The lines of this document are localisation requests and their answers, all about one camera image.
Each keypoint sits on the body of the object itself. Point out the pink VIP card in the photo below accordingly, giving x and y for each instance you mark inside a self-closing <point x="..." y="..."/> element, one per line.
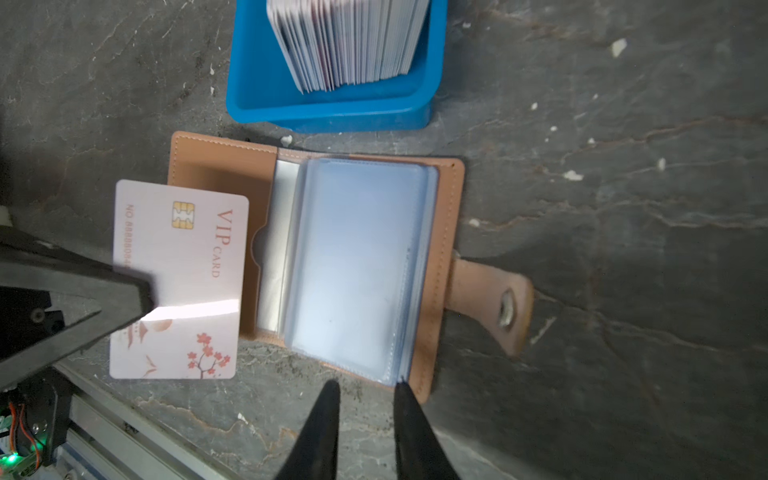
<point x="191" y="245"/>

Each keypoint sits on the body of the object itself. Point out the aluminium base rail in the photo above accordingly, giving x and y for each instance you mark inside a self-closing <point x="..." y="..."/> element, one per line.
<point x="61" y="424"/>

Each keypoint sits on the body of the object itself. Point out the stack of white cards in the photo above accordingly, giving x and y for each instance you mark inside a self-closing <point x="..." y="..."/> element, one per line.
<point x="328" y="44"/>

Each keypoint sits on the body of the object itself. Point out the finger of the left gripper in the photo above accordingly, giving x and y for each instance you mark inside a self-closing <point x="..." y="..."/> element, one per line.
<point x="55" y="302"/>

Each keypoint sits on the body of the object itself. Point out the tan leather card holder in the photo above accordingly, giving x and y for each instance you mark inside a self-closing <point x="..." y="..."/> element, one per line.
<point x="350" y="259"/>

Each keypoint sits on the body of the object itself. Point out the blue plastic card tray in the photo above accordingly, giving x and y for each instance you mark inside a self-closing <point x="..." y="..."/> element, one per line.
<point x="260" y="87"/>

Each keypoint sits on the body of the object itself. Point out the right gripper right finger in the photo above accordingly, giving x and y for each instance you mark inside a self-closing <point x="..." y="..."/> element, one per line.
<point x="419" y="454"/>

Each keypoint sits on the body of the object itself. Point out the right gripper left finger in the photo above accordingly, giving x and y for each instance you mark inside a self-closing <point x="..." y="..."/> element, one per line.
<point x="315" y="452"/>

